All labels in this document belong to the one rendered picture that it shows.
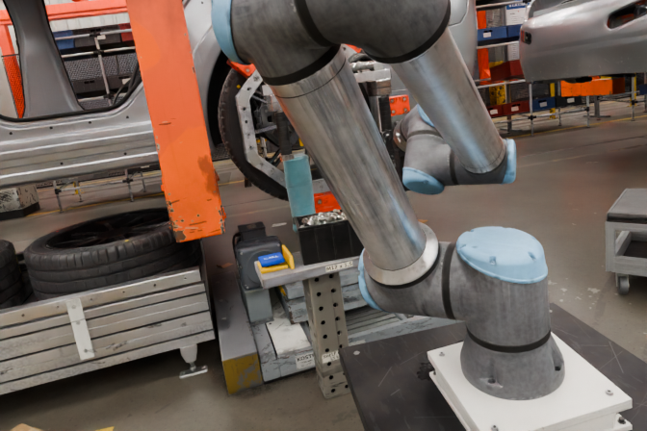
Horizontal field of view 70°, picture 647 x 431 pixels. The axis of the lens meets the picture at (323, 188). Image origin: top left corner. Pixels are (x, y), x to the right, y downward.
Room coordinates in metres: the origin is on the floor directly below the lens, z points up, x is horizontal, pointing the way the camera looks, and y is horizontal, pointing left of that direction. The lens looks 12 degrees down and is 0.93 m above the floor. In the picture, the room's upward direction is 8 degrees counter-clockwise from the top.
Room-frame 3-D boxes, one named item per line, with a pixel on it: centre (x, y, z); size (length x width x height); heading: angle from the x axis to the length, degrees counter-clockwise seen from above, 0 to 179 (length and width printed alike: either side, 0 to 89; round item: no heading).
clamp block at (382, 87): (1.54, -0.22, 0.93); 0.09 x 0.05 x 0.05; 15
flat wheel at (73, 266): (1.90, 0.89, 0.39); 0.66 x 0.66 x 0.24
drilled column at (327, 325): (1.35, 0.05, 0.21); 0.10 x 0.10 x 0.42; 15
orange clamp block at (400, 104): (1.78, -0.31, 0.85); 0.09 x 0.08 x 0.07; 105
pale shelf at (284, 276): (1.36, 0.02, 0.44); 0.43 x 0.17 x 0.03; 105
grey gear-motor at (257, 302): (1.88, 0.32, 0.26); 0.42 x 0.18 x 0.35; 15
